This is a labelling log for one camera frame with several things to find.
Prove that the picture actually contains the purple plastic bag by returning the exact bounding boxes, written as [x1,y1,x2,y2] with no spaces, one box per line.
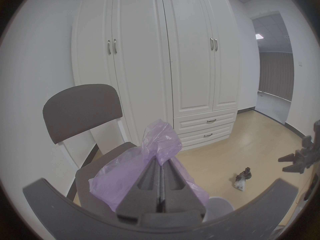
[89,119,210,213]

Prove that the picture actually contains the grey curtain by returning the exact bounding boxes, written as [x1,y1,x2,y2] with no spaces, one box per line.
[259,51,294,102]

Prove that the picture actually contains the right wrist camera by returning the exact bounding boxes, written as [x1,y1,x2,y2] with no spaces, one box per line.
[301,135,313,149]

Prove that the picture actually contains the grey and white chair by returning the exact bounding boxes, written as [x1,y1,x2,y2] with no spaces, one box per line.
[42,84,140,208]

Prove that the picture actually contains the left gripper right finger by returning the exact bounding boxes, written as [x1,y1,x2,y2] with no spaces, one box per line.
[161,158,207,221]

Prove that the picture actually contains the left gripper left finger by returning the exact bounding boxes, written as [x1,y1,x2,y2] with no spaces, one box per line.
[116,158,162,226]

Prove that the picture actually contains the white trash bin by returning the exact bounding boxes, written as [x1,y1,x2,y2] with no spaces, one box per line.
[202,196,235,222]

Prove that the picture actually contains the crumpled black plastic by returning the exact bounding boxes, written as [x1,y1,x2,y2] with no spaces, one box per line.
[236,166,252,181]

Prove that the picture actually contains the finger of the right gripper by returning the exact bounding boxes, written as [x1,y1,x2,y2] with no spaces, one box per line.
[282,164,304,174]
[278,153,297,163]

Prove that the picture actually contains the white printed wrapper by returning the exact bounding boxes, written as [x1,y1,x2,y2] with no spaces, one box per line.
[234,178,247,192]

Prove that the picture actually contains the white wardrobe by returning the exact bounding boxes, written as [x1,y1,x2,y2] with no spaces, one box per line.
[71,0,241,152]

